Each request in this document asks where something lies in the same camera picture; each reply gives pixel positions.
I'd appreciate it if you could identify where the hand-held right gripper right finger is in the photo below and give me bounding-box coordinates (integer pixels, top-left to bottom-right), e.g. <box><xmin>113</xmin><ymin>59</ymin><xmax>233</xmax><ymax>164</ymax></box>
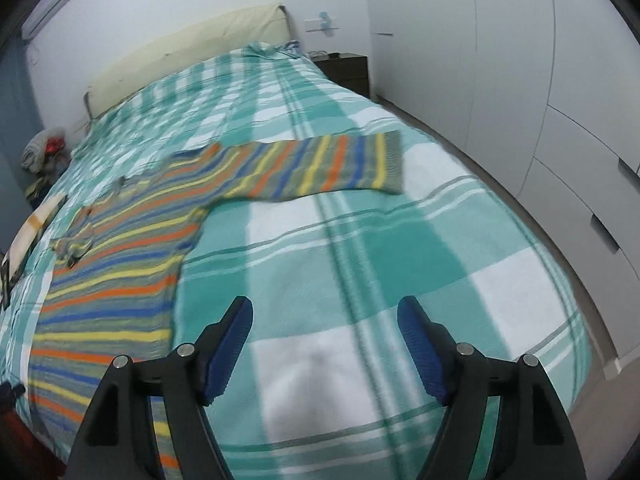
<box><xmin>396</xmin><ymin>295</ymin><xmax>587</xmax><ymax>480</ymax></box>

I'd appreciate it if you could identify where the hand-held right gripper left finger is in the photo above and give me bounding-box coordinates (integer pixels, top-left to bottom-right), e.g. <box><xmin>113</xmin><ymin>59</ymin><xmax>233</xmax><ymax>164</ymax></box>
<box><xmin>66</xmin><ymin>296</ymin><xmax>254</xmax><ymax>480</ymax></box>

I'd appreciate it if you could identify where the striped knit sweater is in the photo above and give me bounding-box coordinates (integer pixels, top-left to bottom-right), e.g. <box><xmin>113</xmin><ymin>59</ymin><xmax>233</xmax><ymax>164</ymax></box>
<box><xmin>29</xmin><ymin>130</ymin><xmax>404</xmax><ymax>471</ymax></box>

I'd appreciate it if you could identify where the pile of clothes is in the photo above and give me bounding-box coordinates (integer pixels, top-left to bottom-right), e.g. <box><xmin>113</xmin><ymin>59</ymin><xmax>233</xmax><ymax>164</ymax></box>
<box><xmin>21</xmin><ymin>129</ymin><xmax>72</xmax><ymax>209</ymax></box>

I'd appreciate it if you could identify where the green checked blanket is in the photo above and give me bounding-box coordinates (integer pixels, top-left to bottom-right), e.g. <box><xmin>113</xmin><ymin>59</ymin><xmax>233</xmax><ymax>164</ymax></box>
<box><xmin>0</xmin><ymin>41</ymin><xmax>593</xmax><ymax>480</ymax></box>

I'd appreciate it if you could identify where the cream orange striped cloth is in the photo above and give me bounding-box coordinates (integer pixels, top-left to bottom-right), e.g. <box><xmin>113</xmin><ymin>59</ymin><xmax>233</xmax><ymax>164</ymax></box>
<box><xmin>0</xmin><ymin>194</ymin><xmax>67</xmax><ymax>281</ymax></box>

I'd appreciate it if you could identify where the dark wooden nightstand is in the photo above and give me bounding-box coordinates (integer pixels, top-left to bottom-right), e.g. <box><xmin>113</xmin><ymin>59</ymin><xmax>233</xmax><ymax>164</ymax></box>
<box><xmin>313</xmin><ymin>52</ymin><xmax>371</xmax><ymax>99</ymax></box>

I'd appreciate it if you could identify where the cream padded headboard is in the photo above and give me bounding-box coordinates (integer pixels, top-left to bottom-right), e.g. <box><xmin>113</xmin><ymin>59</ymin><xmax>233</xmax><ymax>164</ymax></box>
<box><xmin>83</xmin><ymin>4</ymin><xmax>292</xmax><ymax>122</ymax></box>

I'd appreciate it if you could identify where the white wardrobe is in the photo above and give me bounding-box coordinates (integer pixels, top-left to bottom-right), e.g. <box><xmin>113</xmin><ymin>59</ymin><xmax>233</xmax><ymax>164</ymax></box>
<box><xmin>360</xmin><ymin>0</ymin><xmax>640</xmax><ymax>361</ymax></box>

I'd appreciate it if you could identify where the blue curtain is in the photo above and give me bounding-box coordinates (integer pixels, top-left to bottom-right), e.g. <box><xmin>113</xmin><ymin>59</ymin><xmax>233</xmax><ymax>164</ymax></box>
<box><xmin>0</xmin><ymin>30</ymin><xmax>51</xmax><ymax>256</ymax></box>

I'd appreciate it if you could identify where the white air conditioner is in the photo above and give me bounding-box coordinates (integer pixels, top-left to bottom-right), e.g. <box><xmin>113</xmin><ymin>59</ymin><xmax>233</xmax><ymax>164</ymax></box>
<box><xmin>21</xmin><ymin>0</ymin><xmax>88</xmax><ymax>41</ymax></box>

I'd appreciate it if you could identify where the wall socket with blue item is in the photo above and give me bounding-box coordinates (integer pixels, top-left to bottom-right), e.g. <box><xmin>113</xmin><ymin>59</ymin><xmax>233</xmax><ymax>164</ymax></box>
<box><xmin>304</xmin><ymin>11</ymin><xmax>339</xmax><ymax>36</ymax></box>

